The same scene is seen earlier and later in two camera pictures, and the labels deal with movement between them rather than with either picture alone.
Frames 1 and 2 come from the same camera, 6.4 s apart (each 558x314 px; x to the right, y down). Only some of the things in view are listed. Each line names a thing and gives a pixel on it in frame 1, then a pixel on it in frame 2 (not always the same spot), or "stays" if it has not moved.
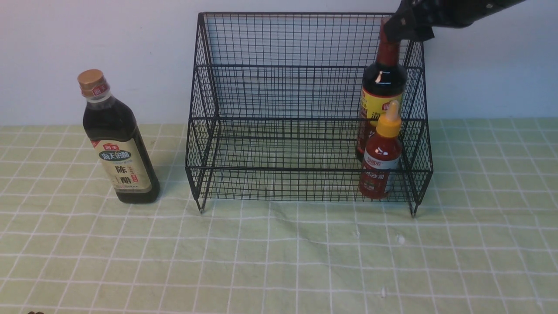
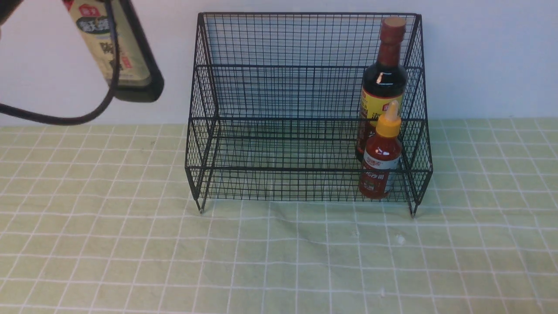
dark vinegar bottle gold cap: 125,153 to 140,80
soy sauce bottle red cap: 383,80 stays
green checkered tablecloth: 484,240 stays
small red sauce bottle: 380,165 stays
